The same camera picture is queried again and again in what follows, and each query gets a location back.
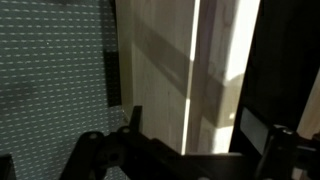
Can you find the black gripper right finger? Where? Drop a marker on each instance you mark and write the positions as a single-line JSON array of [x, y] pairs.
[[283, 150]]

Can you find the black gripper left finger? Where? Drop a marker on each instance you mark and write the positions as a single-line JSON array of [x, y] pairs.
[[100, 153]]

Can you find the wooden drawer cabinet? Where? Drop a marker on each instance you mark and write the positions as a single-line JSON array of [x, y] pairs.
[[156, 66]]

